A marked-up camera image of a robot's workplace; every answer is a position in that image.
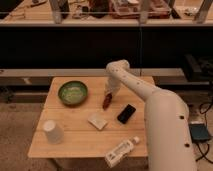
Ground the green bowl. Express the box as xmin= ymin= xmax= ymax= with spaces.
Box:
xmin=58 ymin=80 xmax=88 ymax=106

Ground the black smartphone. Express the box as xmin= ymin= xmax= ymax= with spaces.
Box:
xmin=117 ymin=104 xmax=136 ymax=124

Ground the wooden table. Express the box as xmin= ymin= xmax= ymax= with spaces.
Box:
xmin=28 ymin=77 xmax=147 ymax=158

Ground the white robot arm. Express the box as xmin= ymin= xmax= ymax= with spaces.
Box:
xmin=105 ymin=60 xmax=197 ymax=171

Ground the blue box on floor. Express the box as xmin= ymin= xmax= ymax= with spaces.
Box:
xmin=189 ymin=124 xmax=211 ymax=142

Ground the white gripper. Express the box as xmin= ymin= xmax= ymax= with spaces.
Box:
xmin=104 ymin=76 xmax=121 ymax=100

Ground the background workbench shelf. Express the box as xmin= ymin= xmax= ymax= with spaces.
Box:
xmin=0 ymin=0 xmax=213 ymax=27

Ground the white upside-down cup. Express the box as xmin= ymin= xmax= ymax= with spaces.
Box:
xmin=43 ymin=120 xmax=63 ymax=144

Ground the white sponge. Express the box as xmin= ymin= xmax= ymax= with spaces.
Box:
xmin=88 ymin=114 xmax=108 ymax=130

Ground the white tube with cap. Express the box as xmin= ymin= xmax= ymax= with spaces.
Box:
xmin=105 ymin=136 xmax=140 ymax=168

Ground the red pepper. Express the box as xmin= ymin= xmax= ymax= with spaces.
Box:
xmin=102 ymin=94 xmax=111 ymax=110

